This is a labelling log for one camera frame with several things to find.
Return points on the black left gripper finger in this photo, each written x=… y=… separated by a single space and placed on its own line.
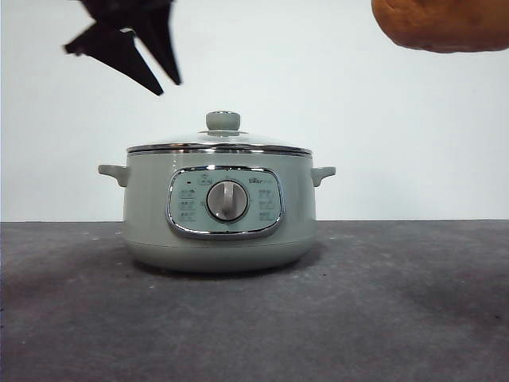
x=115 y=51
x=159 y=44

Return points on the glass lid with green knob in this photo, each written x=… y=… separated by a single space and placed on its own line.
x=223 y=121

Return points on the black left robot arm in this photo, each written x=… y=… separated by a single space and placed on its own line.
x=123 y=11

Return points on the pale green electric pot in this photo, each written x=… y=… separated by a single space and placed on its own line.
x=147 y=207

